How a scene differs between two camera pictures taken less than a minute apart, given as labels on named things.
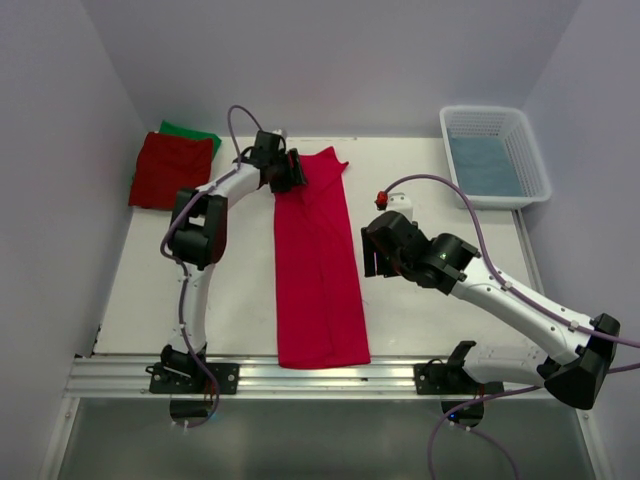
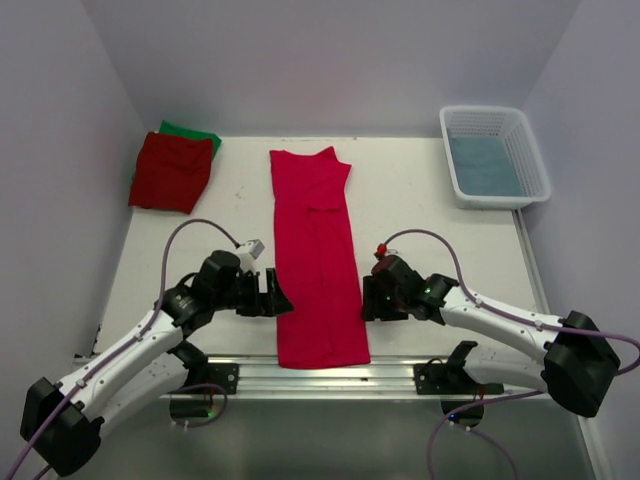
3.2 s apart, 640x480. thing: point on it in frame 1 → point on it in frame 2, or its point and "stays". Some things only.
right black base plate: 439,378 stays
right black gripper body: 386,265 → 380,303
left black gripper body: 284,175 → 248,299
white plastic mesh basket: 495,156 stays
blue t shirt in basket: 484,166 stays
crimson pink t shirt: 320,316 stays
